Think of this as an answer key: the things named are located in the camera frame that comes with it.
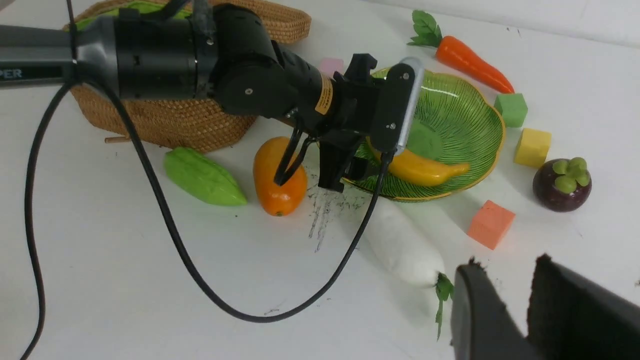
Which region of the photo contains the orange toy carrot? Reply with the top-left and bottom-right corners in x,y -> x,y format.
407,9 -> 515,94

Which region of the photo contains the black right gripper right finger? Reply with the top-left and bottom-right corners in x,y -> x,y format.
526,254 -> 640,360

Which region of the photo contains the pink foam cube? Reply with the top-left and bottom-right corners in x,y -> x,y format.
317,57 -> 345,78

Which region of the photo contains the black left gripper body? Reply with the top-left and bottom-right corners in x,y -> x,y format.
297,52 -> 401,151

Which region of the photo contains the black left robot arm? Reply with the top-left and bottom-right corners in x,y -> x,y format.
1,0 -> 403,192

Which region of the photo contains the orange toy mango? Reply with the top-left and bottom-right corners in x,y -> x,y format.
252,136 -> 308,217

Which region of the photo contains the woven rattan basket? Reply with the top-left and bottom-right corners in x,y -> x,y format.
70,0 -> 313,153

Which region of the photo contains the yellow toy banana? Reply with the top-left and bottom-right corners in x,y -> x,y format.
388,149 -> 471,187

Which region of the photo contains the green foam cube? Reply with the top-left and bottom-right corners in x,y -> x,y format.
494,93 -> 529,128

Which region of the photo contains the yellow foam cube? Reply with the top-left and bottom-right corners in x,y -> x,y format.
513,128 -> 553,170

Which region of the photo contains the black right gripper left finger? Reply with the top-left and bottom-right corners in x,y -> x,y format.
450,258 -> 541,360

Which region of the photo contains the purple toy mangosteen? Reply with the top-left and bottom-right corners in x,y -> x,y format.
532,157 -> 593,213

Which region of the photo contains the black left camera cable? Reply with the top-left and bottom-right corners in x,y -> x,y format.
17,0 -> 393,360

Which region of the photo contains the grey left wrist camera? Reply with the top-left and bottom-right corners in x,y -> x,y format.
369,56 -> 425,155

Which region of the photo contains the orange foam cube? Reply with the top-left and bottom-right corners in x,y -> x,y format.
466,200 -> 515,250

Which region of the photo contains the green leaf-shaped glass plate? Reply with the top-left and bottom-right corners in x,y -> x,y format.
341,67 -> 507,203

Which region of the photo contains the white toy radish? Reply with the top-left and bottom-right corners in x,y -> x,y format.
363,197 -> 455,338

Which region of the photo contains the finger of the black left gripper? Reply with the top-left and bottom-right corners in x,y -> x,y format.
318,142 -> 358,193
345,156 -> 373,182

